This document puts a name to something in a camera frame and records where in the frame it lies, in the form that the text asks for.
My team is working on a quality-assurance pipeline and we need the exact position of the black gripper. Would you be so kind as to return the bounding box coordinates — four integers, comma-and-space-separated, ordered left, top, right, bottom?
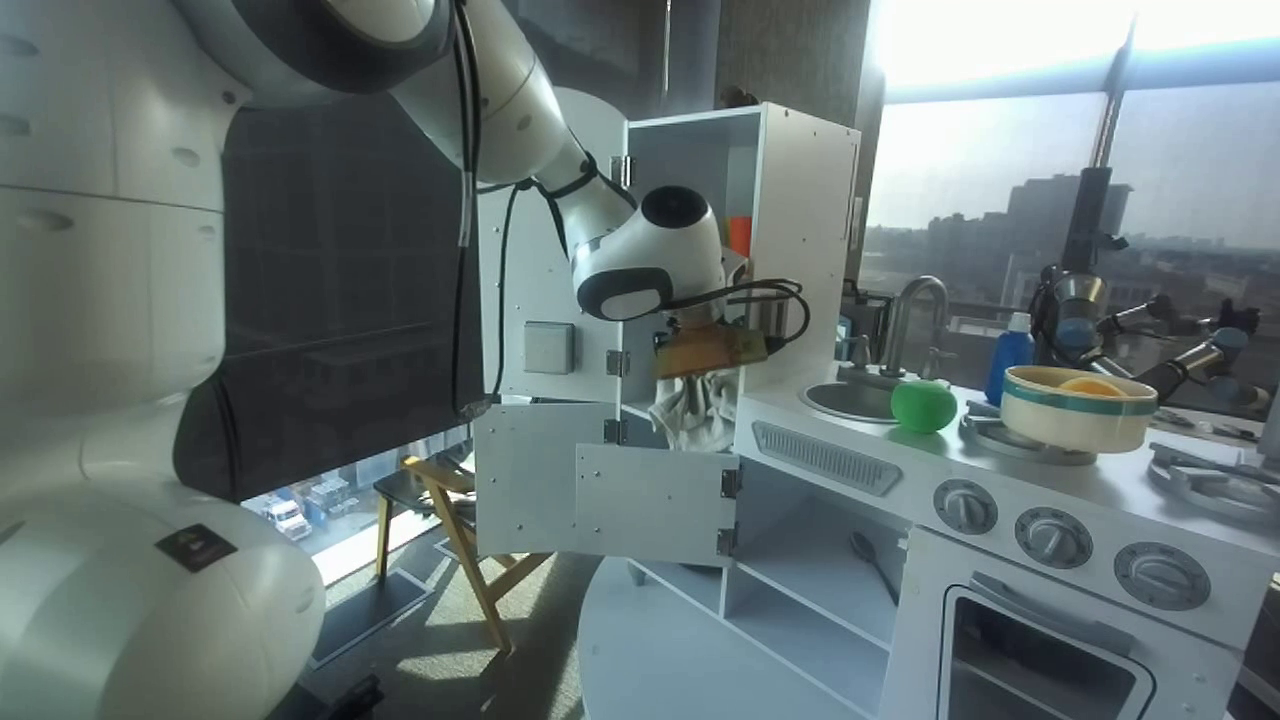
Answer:
602, 306, 746, 453

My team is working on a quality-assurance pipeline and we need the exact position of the white towel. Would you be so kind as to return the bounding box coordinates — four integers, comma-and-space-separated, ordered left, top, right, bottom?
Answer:
652, 371, 746, 459

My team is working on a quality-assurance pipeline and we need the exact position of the orange toy object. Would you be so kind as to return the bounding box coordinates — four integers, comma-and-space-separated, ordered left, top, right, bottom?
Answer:
652, 322, 780, 381

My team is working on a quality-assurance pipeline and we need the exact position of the white lower cabinet door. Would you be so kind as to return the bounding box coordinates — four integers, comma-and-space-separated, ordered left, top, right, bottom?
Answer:
574, 437, 746, 567
473, 394, 631, 560

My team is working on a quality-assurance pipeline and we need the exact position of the white toy kitchen cabinet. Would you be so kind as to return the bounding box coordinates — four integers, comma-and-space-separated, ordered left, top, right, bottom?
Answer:
583, 100, 1280, 720

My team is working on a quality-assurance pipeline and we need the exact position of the tall white cabinet door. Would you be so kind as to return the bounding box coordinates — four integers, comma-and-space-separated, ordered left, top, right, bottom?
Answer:
473, 175, 635, 406

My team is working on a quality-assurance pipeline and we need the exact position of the green round toy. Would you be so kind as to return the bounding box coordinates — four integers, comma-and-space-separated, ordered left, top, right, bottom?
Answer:
889, 375, 960, 440

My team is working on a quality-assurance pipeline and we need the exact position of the wooden folding chair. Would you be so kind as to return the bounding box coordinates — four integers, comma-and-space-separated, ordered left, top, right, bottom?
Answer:
374, 453, 560, 658

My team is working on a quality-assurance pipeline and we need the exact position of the silver toy faucet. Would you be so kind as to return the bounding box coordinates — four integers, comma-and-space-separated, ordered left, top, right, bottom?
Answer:
881, 271, 955, 389

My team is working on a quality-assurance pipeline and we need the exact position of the grey oven knob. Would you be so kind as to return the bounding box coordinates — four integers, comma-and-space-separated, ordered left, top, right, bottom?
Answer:
933, 474, 1001, 538
1013, 502, 1096, 570
1113, 538, 1216, 616

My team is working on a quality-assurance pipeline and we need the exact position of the white toy oven door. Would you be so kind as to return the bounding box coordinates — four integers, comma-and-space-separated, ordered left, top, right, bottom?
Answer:
878, 522, 1246, 720

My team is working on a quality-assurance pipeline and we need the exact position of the blue bottle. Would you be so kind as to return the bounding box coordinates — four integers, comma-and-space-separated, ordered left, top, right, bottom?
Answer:
984, 312, 1040, 406

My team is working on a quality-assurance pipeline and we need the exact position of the dark roller blind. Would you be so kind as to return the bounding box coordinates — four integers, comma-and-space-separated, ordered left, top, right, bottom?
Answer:
174, 96, 494, 502

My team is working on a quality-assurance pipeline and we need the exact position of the black metal stand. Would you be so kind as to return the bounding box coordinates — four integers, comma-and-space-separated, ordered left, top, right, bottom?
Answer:
1032, 165, 1138, 366

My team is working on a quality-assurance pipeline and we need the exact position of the grey toy stove burner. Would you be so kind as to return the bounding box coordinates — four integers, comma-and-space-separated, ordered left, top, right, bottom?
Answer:
1150, 444, 1280, 507

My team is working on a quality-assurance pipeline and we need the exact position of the grey door handle block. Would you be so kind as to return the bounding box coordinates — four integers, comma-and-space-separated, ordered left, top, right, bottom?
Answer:
520, 315, 579, 381

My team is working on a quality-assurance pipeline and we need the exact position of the white wall cabinet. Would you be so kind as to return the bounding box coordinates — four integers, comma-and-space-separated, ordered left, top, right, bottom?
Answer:
0, 0, 255, 486

